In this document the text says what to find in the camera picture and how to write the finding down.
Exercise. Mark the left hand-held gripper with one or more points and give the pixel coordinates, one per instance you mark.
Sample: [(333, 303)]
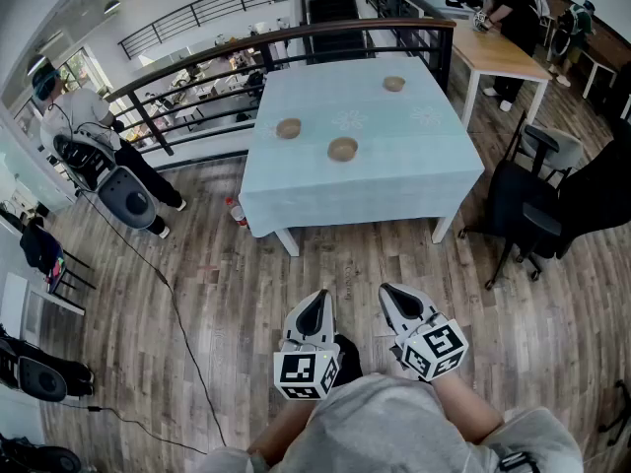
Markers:
[(296, 370)]

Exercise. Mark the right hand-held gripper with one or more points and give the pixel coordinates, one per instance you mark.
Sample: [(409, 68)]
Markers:
[(436, 350)]

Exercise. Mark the brown bowl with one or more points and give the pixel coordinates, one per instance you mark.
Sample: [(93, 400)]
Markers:
[(342, 149), (288, 128), (394, 84)]

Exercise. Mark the person's left forearm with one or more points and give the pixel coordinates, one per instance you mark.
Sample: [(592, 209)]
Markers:
[(281, 431)]

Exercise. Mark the person's right forearm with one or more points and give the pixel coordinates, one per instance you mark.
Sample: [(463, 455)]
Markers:
[(468, 407)]

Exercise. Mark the person's black trousers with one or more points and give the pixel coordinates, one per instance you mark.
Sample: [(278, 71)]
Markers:
[(347, 362)]

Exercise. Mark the person's grey shirt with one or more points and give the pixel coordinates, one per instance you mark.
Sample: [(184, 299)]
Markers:
[(384, 431)]

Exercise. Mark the light blue floral tablecloth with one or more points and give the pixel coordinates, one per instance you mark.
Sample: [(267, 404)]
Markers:
[(370, 190)]

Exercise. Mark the red white cup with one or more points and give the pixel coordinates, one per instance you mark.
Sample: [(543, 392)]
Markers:
[(236, 212)]

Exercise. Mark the black office chair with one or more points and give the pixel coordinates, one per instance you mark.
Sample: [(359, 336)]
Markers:
[(522, 200)]

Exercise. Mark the grey chair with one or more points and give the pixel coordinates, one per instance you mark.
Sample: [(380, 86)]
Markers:
[(557, 146)]

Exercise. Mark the black chair base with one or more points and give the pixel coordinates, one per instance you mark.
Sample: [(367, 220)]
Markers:
[(625, 388)]

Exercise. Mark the black railing with wooden handrail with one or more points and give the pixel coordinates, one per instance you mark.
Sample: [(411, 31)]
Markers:
[(446, 57)]

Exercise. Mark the wooden table with white legs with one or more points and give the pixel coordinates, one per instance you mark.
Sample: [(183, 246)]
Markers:
[(493, 52)]

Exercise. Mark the grey black gripper device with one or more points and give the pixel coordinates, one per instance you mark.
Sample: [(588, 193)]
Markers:
[(42, 382)]

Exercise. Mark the black folding chair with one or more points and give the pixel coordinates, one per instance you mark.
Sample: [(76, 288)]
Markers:
[(42, 249)]

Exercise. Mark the white desk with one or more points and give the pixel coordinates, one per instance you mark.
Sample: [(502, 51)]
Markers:
[(15, 298)]

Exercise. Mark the dark staircase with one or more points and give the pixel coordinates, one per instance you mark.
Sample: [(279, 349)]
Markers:
[(335, 18)]

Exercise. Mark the white side table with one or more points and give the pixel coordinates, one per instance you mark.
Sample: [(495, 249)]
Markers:
[(599, 62)]

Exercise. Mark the black metal railing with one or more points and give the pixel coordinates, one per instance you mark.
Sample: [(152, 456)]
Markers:
[(222, 2)]

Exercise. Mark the dome pendant lamp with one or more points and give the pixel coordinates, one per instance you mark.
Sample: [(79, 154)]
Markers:
[(112, 7)]

